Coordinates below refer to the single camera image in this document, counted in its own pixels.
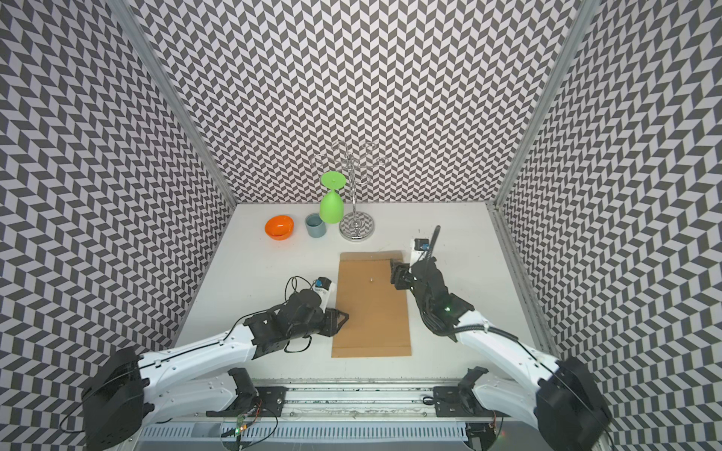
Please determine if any brown kraft file bag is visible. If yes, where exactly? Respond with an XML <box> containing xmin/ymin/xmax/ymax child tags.
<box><xmin>332</xmin><ymin>250</ymin><xmax>412</xmax><ymax>358</ymax></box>

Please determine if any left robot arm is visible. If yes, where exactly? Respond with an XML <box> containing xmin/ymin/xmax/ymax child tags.
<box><xmin>81</xmin><ymin>287</ymin><xmax>349</xmax><ymax>450</ymax></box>

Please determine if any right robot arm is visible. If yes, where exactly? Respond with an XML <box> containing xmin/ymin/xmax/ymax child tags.
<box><xmin>390</xmin><ymin>259</ymin><xmax>614</xmax><ymax>450</ymax></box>

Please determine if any chrome glass holder stand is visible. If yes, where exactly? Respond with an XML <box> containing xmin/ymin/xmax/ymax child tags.
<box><xmin>328</xmin><ymin>141</ymin><xmax>387</xmax><ymax>242</ymax></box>

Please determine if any grey-blue cup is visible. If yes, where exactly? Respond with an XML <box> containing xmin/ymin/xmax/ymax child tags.
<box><xmin>305</xmin><ymin>213</ymin><xmax>326</xmax><ymax>239</ymax></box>

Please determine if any orange plastic bowl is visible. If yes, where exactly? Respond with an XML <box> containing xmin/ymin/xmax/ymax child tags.
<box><xmin>264</xmin><ymin>215</ymin><xmax>295</xmax><ymax>241</ymax></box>

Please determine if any green plastic wine glass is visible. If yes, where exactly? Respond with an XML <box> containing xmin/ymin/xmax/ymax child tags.
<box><xmin>320</xmin><ymin>171</ymin><xmax>347</xmax><ymax>224</ymax></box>

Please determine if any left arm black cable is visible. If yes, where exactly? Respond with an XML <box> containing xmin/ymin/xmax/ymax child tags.
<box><xmin>222</xmin><ymin>274</ymin><xmax>317</xmax><ymax>355</ymax></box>

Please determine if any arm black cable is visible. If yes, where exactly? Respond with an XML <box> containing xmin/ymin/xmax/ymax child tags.
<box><xmin>222</xmin><ymin>274</ymin><xmax>317</xmax><ymax>355</ymax></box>
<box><xmin>419</xmin><ymin>224</ymin><xmax>616</xmax><ymax>451</ymax></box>

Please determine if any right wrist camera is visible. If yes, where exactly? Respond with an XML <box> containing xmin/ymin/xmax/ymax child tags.
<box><xmin>410</xmin><ymin>238</ymin><xmax>431</xmax><ymax>264</ymax></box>

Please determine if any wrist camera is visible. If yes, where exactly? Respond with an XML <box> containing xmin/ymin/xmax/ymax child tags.
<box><xmin>312</xmin><ymin>276</ymin><xmax>336</xmax><ymax>310</ymax></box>
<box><xmin>410</xmin><ymin>238</ymin><xmax>431</xmax><ymax>264</ymax></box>

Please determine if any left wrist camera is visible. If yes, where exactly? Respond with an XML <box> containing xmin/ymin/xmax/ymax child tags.
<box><xmin>312</xmin><ymin>276</ymin><xmax>336</xmax><ymax>310</ymax></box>

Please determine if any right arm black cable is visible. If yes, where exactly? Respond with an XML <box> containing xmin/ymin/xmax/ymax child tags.
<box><xmin>419</xmin><ymin>224</ymin><xmax>616</xmax><ymax>451</ymax></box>

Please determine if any aluminium front rail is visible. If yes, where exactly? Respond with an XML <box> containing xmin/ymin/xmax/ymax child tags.
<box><xmin>132</xmin><ymin>374</ymin><xmax>546</xmax><ymax>428</ymax></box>

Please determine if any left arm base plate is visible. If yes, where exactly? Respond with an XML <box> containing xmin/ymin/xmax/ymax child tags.
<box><xmin>205</xmin><ymin>386</ymin><xmax>288</xmax><ymax>418</ymax></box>

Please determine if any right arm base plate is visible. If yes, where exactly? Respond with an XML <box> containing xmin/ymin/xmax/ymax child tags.
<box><xmin>432</xmin><ymin>386</ymin><xmax>494</xmax><ymax>418</ymax></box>

